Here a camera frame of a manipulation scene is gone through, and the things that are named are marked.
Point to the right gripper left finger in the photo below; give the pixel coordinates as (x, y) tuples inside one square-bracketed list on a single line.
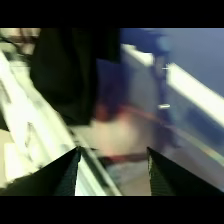
[(60, 176)]

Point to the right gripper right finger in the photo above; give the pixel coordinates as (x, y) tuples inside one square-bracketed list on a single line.
[(170, 176)]

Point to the black garment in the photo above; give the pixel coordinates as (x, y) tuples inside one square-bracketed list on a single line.
[(66, 73)]

